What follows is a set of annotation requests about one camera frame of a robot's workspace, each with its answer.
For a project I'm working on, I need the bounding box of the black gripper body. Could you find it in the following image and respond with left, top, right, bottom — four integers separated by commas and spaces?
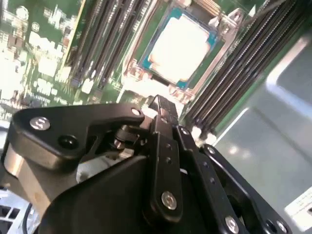
39, 156, 220, 234

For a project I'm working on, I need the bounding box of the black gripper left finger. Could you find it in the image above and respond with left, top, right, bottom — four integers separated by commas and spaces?
11, 95, 184, 230

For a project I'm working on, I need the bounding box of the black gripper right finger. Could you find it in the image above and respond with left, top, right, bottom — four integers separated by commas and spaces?
158, 95, 293, 234

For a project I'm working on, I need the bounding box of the CPU with silver top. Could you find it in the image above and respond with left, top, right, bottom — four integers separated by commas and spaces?
139, 6, 226, 90

